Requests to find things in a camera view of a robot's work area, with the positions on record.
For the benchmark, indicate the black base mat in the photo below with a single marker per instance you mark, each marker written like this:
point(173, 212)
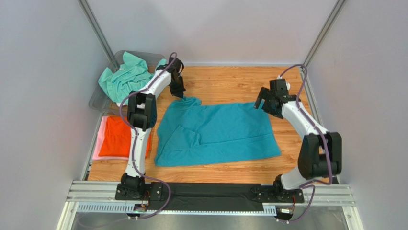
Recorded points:
point(211, 196)

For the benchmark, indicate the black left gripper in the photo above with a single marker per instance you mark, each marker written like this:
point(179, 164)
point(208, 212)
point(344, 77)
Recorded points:
point(178, 92)

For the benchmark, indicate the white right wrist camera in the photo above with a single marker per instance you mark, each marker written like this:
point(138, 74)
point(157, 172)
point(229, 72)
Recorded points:
point(288, 85)

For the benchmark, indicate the pink folded t shirt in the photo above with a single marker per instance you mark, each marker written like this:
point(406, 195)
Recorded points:
point(100, 137)

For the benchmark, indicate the orange folded t shirt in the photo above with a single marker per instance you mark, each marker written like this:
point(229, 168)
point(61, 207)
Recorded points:
point(116, 137)

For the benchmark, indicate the mint green t shirt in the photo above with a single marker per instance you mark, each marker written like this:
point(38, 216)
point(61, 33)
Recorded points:
point(133, 75)

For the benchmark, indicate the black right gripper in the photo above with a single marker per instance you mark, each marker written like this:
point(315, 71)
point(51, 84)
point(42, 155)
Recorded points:
point(266, 101)

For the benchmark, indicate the blue t shirt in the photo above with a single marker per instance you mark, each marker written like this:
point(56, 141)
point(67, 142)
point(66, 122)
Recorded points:
point(191, 133)

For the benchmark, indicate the white t shirt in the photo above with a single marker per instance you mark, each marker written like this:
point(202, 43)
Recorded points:
point(124, 104)

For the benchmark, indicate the clear plastic bin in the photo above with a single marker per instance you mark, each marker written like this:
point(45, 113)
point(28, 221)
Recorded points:
point(99, 101)

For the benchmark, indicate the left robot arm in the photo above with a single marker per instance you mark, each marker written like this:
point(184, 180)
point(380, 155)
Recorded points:
point(142, 116)

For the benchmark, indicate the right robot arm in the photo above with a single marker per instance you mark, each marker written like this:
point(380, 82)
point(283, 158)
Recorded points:
point(321, 150)

